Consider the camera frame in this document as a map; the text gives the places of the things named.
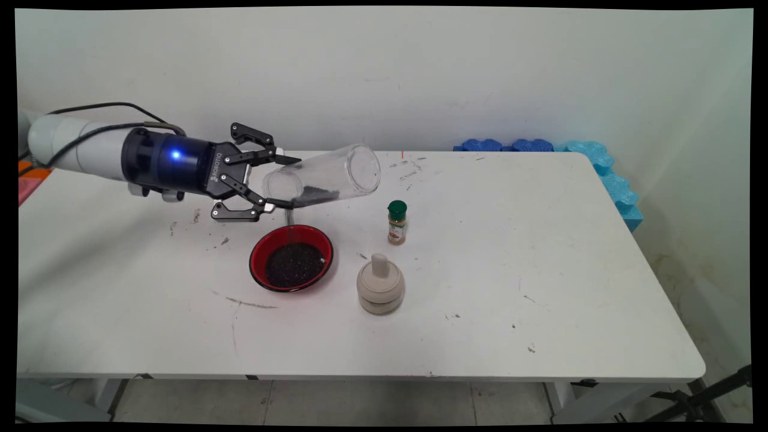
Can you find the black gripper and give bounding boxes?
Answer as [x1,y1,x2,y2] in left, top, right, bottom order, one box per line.
[120,122,302,223]

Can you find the clear plastic jar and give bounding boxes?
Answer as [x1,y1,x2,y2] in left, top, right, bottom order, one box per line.
[262,144,382,209]

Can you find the black seeds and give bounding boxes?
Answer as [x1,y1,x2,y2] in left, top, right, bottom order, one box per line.
[265,186,340,287]

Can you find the red bowl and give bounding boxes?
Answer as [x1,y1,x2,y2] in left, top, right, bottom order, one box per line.
[249,224,334,293]

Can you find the green-capped spice bottle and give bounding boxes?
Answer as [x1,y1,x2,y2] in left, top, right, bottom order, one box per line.
[387,200,408,246]

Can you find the beige ceramic grinder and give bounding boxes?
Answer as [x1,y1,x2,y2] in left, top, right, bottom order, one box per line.
[356,253,405,316]

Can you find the orange foam block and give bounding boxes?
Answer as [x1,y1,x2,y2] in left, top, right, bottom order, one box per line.
[18,159,53,179]

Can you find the white table leg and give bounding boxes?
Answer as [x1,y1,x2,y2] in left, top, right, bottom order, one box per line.
[17,378,130,424]

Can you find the light blue foam block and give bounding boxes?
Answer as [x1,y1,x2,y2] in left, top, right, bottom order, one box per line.
[553,140,644,233]

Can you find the black tripod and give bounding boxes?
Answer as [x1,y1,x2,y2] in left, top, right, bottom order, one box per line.
[642,365,752,422]

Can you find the black cable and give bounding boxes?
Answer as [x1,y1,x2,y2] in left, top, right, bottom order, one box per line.
[18,122,187,178]
[47,102,172,127]

